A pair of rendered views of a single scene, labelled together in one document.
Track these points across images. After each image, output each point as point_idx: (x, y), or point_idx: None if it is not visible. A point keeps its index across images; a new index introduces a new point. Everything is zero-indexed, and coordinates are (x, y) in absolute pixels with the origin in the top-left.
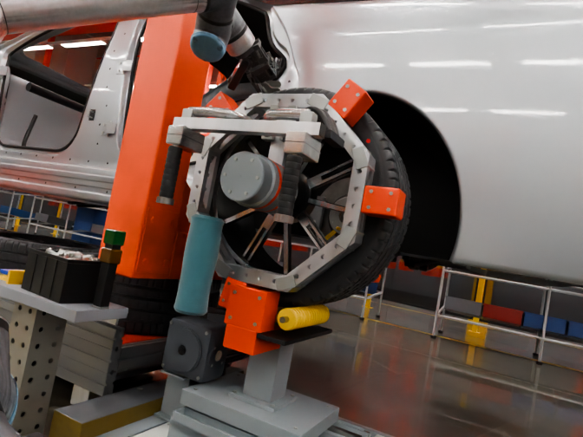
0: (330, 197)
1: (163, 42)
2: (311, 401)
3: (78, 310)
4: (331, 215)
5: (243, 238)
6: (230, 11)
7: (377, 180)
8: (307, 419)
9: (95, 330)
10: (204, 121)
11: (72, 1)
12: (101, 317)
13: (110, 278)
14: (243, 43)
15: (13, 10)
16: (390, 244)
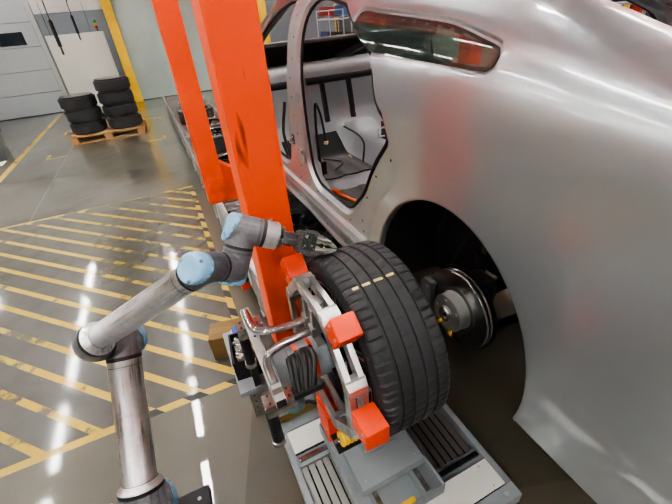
0: (440, 281)
1: (243, 206)
2: (405, 444)
3: (241, 393)
4: (435, 305)
5: None
6: (218, 279)
7: (376, 394)
8: (383, 470)
9: None
10: (247, 331)
11: (120, 331)
12: (259, 390)
13: (255, 374)
14: (268, 246)
15: (102, 345)
16: (412, 422)
